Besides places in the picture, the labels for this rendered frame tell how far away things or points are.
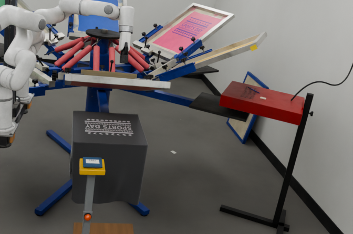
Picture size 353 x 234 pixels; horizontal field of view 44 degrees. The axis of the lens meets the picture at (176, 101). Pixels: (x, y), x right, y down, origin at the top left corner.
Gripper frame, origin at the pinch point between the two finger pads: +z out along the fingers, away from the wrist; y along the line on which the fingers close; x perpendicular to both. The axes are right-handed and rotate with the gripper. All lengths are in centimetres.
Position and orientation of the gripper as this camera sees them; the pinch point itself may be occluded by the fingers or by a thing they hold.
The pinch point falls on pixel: (123, 61)
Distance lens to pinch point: 232.4
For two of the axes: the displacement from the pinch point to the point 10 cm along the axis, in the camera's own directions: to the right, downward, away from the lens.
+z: -0.7, 10.0, 0.5
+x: 9.7, 0.6, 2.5
